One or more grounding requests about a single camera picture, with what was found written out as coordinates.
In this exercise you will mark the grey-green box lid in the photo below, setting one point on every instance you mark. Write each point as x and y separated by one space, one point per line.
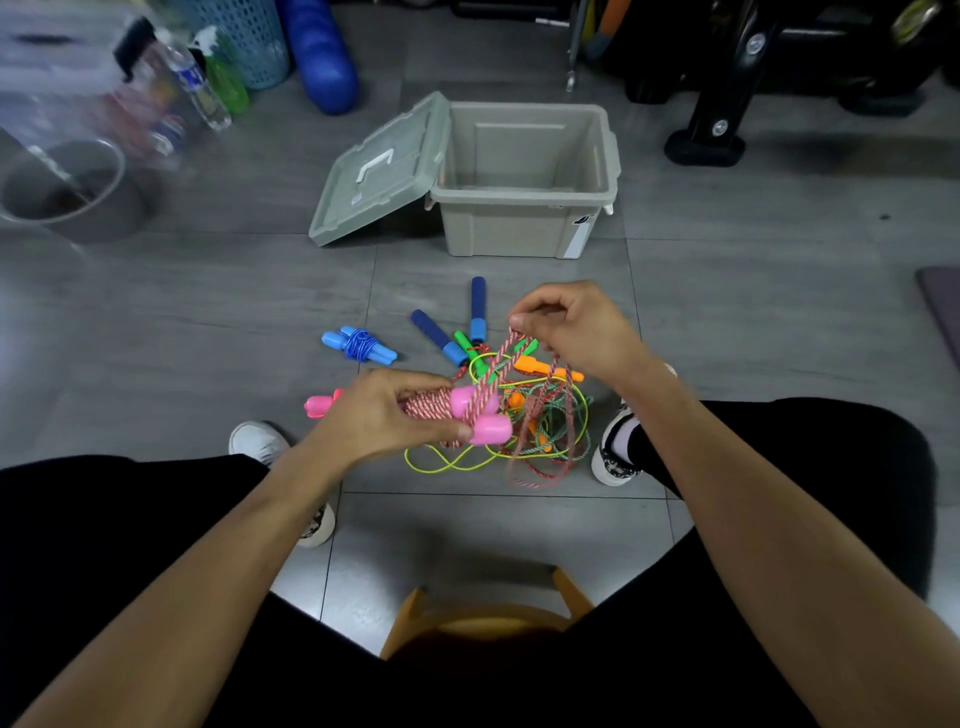
375 184

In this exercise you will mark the clear plastic lidded bin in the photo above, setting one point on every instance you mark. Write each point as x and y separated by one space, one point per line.
52 67

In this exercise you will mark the person's right forearm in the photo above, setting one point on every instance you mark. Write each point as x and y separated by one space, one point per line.
795 555

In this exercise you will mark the light blue mesh basket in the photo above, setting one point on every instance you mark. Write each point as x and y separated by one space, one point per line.
255 41

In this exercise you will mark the person's left forearm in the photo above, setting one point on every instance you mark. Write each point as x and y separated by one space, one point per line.
180 600

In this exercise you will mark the orange and green foam stick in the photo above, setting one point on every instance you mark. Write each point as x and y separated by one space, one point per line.
607 22

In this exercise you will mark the grey metal bowl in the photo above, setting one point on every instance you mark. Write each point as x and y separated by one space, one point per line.
120 221

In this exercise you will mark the person's leg black trousers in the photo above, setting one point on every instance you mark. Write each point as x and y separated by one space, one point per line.
855 465
90 540

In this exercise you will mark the wooden stool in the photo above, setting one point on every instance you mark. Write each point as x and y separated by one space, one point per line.
401 626

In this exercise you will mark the person's left hand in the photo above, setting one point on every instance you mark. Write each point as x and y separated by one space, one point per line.
367 420

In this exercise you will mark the person's right hand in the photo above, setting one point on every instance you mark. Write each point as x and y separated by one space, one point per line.
589 330

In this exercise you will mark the clear water bottle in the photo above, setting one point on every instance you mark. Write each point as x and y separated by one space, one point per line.
208 105

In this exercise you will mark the purple floor mat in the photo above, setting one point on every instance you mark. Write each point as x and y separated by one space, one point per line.
943 307

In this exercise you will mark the person's right leg black trousers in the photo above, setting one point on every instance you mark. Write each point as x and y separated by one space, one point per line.
855 465

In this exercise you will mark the person's left leg black trousers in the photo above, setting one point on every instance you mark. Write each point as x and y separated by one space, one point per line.
90 540

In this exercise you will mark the white shoe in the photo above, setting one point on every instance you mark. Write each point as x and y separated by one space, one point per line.
607 469
255 440

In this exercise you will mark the white left shoe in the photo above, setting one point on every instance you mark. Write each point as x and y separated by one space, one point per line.
255 440

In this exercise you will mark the green spray bottle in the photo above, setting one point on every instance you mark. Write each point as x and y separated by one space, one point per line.
227 88

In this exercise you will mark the black dumbbell rack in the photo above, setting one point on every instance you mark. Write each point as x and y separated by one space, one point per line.
716 120

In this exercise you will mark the grey plastic storage box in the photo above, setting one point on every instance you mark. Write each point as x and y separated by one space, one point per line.
510 236

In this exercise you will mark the black dumbbell gold end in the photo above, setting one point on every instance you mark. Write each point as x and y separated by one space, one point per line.
915 19

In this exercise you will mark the white right shoe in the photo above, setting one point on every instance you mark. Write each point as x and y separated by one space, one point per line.
607 469

